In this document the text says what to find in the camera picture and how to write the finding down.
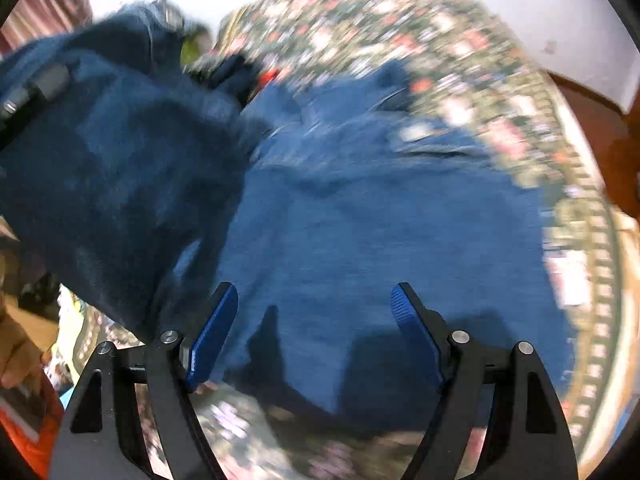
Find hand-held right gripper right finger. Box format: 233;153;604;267
390;281;579;480

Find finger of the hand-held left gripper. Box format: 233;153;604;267
0;64;72;150

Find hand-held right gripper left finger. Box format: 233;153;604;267
49;281;240;480

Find blue denim jacket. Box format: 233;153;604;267
0;2;576;443

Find striped brown curtain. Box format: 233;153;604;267
5;0;95;48

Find yellow fluffy object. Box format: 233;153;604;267
180;30;213;63

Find cardboard box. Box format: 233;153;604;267
0;295;58;388

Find dark cloth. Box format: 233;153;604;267
192;55;261;108

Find red white box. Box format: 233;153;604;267
0;374;67;478

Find floral blanket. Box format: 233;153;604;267
75;0;626;480

